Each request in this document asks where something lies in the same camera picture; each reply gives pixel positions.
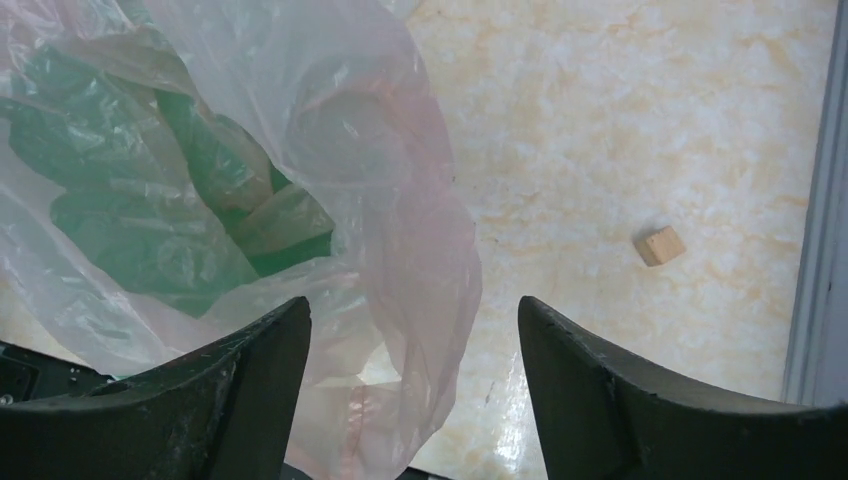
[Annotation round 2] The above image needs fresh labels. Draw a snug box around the small wooden cube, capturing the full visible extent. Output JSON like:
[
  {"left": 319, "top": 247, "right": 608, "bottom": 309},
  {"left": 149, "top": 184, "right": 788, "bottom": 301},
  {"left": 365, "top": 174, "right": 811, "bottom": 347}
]
[{"left": 634, "top": 226, "right": 686, "bottom": 267}]

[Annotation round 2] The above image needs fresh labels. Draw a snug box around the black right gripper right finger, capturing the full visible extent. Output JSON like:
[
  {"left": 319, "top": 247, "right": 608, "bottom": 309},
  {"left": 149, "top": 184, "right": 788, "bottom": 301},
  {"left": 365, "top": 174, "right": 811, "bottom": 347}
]
[{"left": 518, "top": 296, "right": 847, "bottom": 479}]

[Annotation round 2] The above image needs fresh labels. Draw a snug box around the pink translucent trash bag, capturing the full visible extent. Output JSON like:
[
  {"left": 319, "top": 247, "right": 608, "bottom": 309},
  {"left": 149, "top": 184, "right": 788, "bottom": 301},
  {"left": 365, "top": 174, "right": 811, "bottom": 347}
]
[{"left": 1, "top": 1, "right": 482, "bottom": 479}]

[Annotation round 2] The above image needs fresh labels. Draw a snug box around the green plastic trash bin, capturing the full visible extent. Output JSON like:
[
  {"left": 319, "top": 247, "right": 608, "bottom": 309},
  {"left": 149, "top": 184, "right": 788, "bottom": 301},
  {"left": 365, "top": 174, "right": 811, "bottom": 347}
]
[{"left": 1, "top": 47, "right": 334, "bottom": 317}]

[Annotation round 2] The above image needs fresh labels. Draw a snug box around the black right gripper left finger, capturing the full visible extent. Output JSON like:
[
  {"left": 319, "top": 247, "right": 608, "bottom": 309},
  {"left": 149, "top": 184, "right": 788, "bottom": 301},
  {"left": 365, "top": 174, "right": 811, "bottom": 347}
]
[{"left": 1, "top": 297, "right": 312, "bottom": 479}]

